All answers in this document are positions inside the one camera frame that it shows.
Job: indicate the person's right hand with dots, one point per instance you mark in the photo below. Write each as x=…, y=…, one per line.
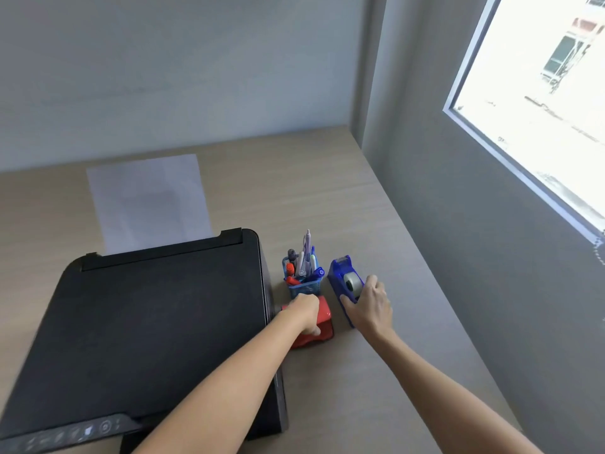
x=372, y=311

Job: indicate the person's left hand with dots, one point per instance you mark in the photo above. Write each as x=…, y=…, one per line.
x=302, y=312

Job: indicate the person's left thumb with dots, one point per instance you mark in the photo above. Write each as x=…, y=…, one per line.
x=314, y=331

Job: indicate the person's right thumb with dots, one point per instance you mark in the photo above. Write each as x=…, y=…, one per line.
x=349, y=303

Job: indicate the red stapler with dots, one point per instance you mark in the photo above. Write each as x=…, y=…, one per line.
x=324, y=321

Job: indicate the blue tape dispenser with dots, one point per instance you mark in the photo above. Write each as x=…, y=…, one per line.
x=338, y=275

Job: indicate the person's left forearm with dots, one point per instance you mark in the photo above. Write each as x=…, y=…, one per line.
x=222, y=397

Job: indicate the person's right forearm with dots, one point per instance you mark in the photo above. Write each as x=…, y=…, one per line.
x=453, y=397

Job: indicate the white tape roll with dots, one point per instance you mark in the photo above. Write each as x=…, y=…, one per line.
x=351, y=281

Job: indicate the blue mesh pen holder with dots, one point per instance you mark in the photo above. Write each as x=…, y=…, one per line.
x=305, y=286

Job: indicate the bunch of pens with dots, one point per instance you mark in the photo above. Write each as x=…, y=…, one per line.
x=302, y=262

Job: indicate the black printer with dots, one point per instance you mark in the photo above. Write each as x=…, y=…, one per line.
x=142, y=330

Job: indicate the white paper sheet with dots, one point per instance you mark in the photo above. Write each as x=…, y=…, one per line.
x=149, y=203

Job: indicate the window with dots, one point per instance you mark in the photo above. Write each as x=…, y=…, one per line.
x=539, y=103

